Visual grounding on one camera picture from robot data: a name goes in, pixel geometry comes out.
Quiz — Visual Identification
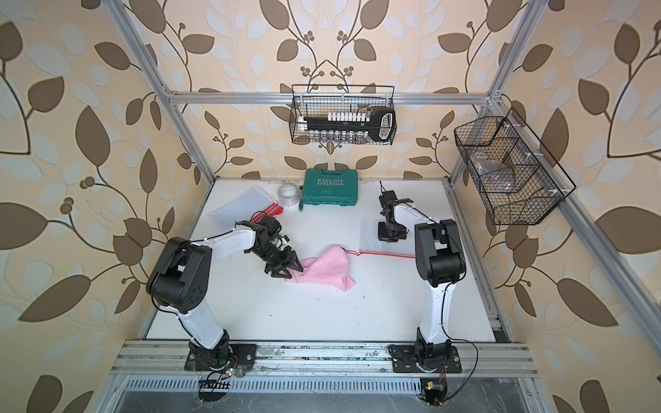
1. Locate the pink microfiber cloth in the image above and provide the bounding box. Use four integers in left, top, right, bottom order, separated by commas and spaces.
286, 245, 356, 293

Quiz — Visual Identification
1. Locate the stack of mesh document bags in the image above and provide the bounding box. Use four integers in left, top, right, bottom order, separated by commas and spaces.
210, 186, 284, 230

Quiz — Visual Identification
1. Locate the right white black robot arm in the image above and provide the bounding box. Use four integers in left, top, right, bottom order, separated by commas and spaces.
377, 189, 466, 345

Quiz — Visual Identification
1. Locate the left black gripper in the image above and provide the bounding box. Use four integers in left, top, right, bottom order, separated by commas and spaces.
251, 242, 305, 275

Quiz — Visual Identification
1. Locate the green plastic tool case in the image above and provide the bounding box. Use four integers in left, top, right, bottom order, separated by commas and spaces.
299, 169, 358, 210

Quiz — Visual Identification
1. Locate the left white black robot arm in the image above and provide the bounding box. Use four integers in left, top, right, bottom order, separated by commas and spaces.
146, 215, 303, 350

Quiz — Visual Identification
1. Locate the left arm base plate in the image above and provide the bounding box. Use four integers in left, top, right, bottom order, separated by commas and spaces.
184, 342, 258, 372

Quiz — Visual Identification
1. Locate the clear tape roll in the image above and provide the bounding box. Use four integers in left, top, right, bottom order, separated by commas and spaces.
277, 183, 301, 208

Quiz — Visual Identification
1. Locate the black wire basket right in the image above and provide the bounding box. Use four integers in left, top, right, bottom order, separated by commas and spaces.
454, 108, 577, 225

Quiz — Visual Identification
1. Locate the clear mesh document bag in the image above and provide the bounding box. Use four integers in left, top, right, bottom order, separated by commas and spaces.
344, 218, 415, 258

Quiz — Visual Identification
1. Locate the black wire basket centre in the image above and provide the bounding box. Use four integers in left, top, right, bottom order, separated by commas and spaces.
288, 84, 398, 146

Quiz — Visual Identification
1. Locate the clear plastic bag in basket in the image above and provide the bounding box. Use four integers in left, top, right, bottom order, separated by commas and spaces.
470, 151, 516, 193

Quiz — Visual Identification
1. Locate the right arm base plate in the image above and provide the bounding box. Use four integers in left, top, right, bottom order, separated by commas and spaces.
387, 342, 463, 374

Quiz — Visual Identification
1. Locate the black wire basket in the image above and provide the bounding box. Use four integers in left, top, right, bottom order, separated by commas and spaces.
454, 108, 577, 225
288, 84, 398, 146

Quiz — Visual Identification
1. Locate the black socket holder rail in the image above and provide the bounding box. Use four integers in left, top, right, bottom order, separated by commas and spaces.
296, 108, 396, 143

